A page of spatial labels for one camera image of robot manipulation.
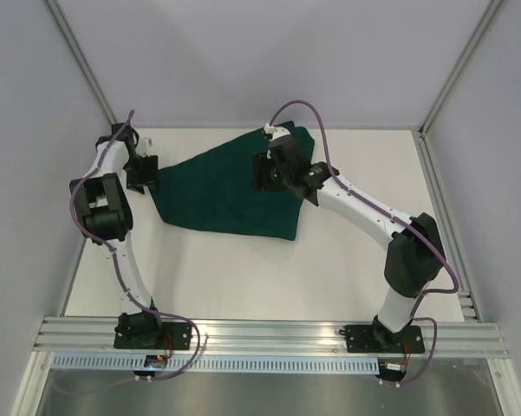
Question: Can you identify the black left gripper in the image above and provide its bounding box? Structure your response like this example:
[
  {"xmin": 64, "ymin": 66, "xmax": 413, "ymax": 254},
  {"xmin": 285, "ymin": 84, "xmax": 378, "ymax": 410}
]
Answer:
[{"xmin": 123, "ymin": 153, "xmax": 160, "ymax": 195}]

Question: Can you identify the dark green surgical drape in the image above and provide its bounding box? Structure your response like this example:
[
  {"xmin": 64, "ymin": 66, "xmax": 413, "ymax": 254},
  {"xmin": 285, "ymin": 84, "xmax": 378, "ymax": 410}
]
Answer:
[{"xmin": 150, "ymin": 127, "xmax": 303, "ymax": 241}]

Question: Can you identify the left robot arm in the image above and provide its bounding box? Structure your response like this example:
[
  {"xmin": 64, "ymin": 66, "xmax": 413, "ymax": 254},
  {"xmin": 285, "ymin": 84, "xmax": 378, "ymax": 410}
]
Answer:
[{"xmin": 69, "ymin": 121, "xmax": 165, "ymax": 348}]

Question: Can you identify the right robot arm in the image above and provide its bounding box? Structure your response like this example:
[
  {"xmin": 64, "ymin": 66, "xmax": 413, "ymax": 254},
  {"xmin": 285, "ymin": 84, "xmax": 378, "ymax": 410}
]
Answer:
[{"xmin": 252, "ymin": 127, "xmax": 444, "ymax": 351}]

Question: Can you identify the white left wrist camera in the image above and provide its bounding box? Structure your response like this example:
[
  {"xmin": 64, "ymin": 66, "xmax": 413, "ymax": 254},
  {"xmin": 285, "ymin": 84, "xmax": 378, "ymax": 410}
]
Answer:
[{"xmin": 137, "ymin": 137, "xmax": 154, "ymax": 156}]

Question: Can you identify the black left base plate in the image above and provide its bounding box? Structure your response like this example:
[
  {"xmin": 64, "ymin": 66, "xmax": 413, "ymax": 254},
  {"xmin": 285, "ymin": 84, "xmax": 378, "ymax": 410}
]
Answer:
[{"xmin": 113, "ymin": 322, "xmax": 192, "ymax": 351}]

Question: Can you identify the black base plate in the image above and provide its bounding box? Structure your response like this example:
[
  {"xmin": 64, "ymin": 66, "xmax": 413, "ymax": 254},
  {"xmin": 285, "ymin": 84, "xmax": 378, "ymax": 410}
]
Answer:
[
  {"xmin": 113, "ymin": 322, "xmax": 192, "ymax": 351},
  {"xmin": 338, "ymin": 324, "xmax": 426, "ymax": 354}
]

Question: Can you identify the aluminium front rail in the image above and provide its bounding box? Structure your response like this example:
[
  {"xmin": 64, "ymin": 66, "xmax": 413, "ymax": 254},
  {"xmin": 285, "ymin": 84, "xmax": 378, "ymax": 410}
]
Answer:
[{"xmin": 33, "ymin": 316, "xmax": 510, "ymax": 359}]

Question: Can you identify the left aluminium frame post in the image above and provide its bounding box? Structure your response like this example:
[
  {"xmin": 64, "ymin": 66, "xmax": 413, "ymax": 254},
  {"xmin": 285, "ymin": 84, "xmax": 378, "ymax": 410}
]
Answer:
[{"xmin": 42, "ymin": 0, "xmax": 118, "ymax": 124}]

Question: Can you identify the aluminium frame post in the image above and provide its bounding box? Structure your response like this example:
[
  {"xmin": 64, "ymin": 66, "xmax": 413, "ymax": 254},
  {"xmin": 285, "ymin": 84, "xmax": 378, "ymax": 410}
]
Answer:
[
  {"xmin": 42, "ymin": 0, "xmax": 118, "ymax": 124},
  {"xmin": 418, "ymin": 0, "xmax": 506, "ymax": 138}
]

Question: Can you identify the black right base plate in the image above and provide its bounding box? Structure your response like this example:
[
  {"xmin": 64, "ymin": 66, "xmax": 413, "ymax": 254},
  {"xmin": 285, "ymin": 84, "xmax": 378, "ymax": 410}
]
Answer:
[{"xmin": 338, "ymin": 324, "xmax": 426, "ymax": 354}]

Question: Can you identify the slotted white cable duct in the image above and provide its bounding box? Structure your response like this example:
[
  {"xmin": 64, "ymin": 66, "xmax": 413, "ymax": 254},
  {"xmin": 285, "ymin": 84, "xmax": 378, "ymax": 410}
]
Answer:
[{"xmin": 50, "ymin": 353, "xmax": 379, "ymax": 375}]

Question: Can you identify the right aluminium frame post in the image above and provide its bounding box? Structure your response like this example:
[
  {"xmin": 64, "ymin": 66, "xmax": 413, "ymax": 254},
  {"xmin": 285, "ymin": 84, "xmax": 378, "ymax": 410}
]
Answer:
[{"xmin": 418, "ymin": 0, "xmax": 506, "ymax": 138}]

